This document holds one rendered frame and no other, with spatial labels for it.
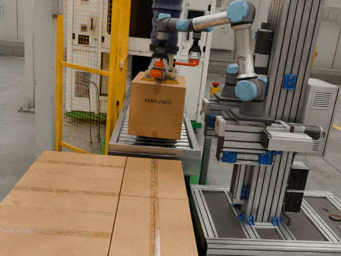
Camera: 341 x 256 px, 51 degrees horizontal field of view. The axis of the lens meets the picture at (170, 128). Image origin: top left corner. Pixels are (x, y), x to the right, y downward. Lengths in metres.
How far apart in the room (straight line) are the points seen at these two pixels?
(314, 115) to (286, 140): 0.40
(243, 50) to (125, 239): 1.15
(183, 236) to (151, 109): 1.14
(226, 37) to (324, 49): 3.33
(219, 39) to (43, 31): 8.48
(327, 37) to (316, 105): 10.44
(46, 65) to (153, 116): 1.19
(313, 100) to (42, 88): 2.27
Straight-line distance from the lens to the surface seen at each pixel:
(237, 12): 2.02
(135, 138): 3.04
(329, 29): 12.87
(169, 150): 2.72
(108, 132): 3.50
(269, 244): 2.50
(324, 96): 2.48
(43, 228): 1.85
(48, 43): 3.39
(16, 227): 1.88
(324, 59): 12.92
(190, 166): 2.78
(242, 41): 2.03
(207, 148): 3.34
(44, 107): 3.49
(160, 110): 2.65
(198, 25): 2.29
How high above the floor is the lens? 1.54
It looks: 17 degrees down
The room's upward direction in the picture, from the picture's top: 6 degrees clockwise
